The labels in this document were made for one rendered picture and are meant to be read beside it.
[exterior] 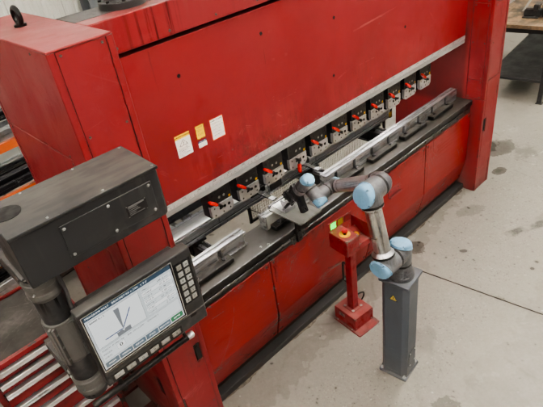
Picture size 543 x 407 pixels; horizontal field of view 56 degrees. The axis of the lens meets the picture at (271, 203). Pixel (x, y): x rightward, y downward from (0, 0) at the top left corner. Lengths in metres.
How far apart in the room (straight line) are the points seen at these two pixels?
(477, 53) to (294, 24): 2.03
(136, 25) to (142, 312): 1.13
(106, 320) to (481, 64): 3.54
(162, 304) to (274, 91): 1.37
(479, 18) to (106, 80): 3.14
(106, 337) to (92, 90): 0.87
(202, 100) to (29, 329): 1.40
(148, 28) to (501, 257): 3.11
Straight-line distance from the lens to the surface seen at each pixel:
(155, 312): 1.93
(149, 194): 1.73
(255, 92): 2.69
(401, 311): 2.94
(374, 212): 2.48
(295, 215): 2.96
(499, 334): 3.71
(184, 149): 2.47
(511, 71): 6.94
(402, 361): 3.26
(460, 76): 4.60
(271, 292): 3.16
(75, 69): 1.91
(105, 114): 1.98
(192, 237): 3.06
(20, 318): 2.91
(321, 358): 3.48
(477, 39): 4.45
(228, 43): 2.53
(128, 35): 2.21
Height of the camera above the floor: 2.71
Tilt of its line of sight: 34 degrees down
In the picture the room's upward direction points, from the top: 9 degrees counter-clockwise
